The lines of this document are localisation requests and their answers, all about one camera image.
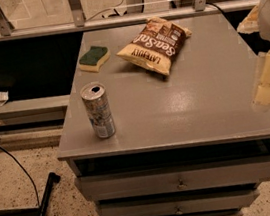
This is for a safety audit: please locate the brown sea salt chip bag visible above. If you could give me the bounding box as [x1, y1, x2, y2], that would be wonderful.
[117, 17, 192, 76]

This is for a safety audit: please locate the silver blue redbull can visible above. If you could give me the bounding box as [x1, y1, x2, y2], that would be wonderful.
[80, 82, 116, 139]

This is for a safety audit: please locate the grey drawer cabinet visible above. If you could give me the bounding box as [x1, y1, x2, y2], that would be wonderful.
[58, 14, 270, 216]

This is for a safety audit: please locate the green yellow sponge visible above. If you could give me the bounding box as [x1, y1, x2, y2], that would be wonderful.
[78, 46, 111, 72]

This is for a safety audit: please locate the top grey drawer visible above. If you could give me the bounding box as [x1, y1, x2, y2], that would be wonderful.
[75, 156, 270, 201]

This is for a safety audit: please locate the middle grey drawer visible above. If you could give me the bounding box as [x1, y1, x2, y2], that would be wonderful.
[100, 189, 259, 216]

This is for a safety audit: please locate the grey low ledge beam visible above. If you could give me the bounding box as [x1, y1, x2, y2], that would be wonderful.
[0, 95, 70, 127]

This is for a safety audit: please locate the black floor cable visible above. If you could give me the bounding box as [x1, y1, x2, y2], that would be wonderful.
[0, 112, 64, 216]

